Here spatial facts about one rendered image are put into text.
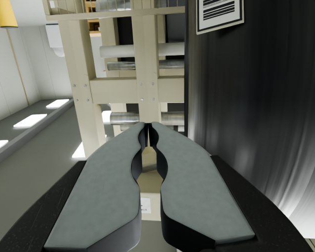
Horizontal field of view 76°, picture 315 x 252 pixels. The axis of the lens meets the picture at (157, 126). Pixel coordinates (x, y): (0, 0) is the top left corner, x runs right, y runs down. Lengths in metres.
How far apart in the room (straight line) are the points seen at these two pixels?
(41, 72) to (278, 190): 12.54
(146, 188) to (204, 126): 0.66
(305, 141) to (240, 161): 0.05
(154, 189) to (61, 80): 11.62
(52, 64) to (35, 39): 1.33
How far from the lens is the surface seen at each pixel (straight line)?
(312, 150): 0.22
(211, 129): 0.21
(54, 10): 0.93
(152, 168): 0.93
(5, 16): 6.24
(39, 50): 12.51
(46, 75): 12.55
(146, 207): 0.89
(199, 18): 0.21
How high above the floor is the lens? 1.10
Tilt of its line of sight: 22 degrees up
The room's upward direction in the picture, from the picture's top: 177 degrees clockwise
